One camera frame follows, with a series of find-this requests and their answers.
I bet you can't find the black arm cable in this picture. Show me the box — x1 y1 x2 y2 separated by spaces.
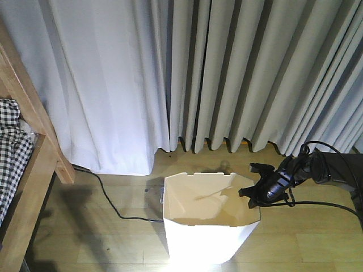
283 141 363 224

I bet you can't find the checkered black white bedding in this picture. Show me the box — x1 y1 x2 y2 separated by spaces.
1 99 36 221

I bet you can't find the white trash bin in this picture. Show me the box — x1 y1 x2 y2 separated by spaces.
163 172 261 264

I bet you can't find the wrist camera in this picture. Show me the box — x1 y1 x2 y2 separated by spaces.
250 163 275 175

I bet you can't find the white curtain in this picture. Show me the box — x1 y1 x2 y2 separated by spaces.
1 1 362 175

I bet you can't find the black power cord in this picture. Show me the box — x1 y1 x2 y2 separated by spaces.
72 165 164 222

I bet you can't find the floor power outlet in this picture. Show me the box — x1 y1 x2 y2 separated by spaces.
159 187 165 204

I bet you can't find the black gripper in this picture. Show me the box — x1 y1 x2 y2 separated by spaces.
239 160 311 209

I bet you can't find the wooden bed frame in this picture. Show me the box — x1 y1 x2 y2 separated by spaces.
1 23 75 271

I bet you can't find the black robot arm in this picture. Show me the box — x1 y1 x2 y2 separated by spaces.
239 151 362 212

